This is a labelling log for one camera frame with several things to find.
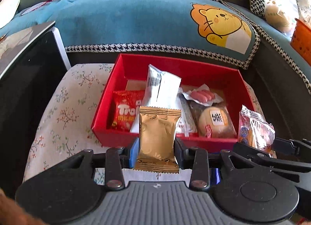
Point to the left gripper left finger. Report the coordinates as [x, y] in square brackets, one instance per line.
[119, 158]

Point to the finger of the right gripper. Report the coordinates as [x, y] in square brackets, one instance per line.
[262, 158]
[292, 147]

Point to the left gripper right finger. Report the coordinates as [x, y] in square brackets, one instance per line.
[196, 159]

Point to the blue wafer biscuit packet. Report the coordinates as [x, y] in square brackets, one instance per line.
[215, 176]

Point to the steamed egg cake packet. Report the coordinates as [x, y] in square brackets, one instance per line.
[213, 121]

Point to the gold foil snack packet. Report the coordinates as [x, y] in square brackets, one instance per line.
[157, 129]

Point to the red Trolli candy bag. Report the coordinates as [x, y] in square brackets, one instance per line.
[127, 105]

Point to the clear sausage snack packet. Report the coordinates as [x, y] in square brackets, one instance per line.
[203, 96]

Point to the silver white wafer packet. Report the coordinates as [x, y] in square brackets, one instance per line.
[161, 91]

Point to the red white snack packet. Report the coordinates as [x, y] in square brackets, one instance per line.
[186, 126]

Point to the floral tablecloth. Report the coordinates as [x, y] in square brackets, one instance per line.
[65, 127]

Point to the red cardboard box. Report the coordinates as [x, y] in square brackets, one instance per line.
[130, 70]

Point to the orange plastic basket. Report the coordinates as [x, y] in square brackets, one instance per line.
[301, 40]

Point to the black glass coffee table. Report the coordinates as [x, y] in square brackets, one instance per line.
[33, 62]

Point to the white plastic bag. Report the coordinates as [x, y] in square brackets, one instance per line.
[282, 15]

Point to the blue lion sofa cover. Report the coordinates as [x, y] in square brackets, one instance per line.
[203, 28]

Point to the white bag on table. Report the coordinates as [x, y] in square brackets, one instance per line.
[8, 9]

